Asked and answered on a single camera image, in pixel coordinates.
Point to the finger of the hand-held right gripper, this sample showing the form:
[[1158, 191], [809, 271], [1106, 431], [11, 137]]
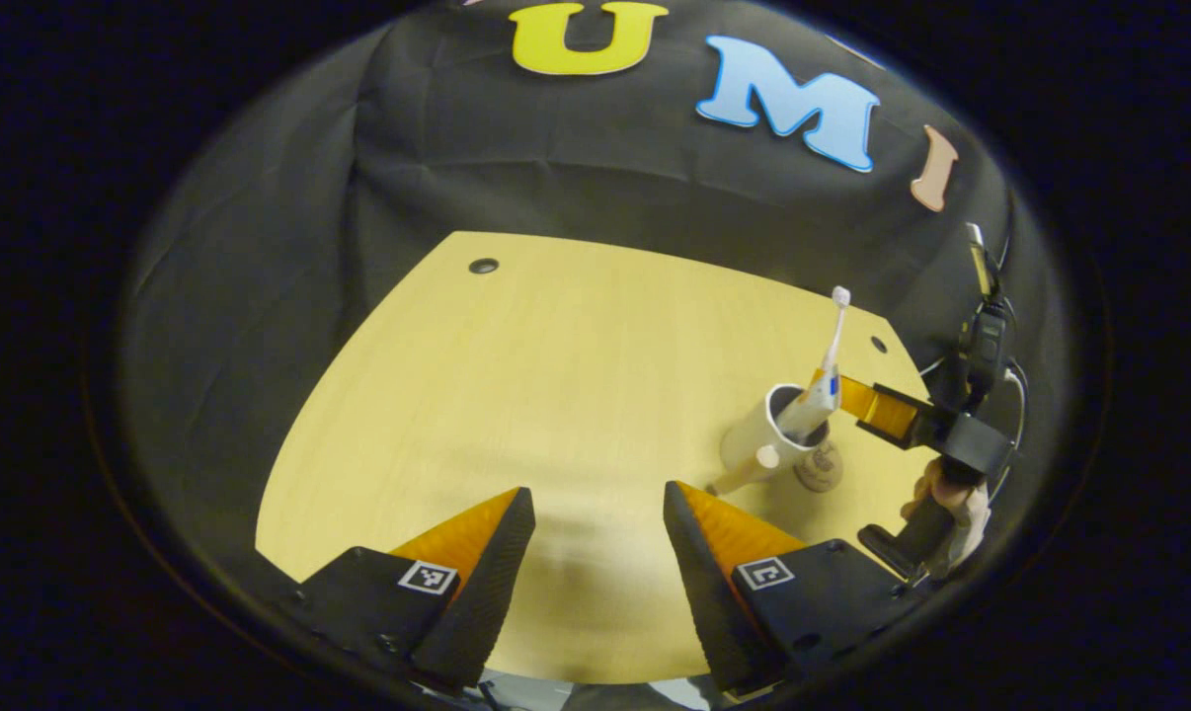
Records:
[[882, 410]]

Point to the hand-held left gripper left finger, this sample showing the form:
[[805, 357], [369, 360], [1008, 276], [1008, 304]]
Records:
[[487, 592]]

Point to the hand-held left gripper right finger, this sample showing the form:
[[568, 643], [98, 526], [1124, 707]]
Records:
[[709, 592]]

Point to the white toothpaste tube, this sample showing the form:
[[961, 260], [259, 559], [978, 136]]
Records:
[[815, 405]]

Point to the white toothbrush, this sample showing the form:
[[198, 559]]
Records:
[[836, 331]]

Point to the light wooden desktop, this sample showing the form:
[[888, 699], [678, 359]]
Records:
[[556, 395]]

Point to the black backdrop cloth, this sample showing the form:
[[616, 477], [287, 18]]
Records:
[[408, 148]]

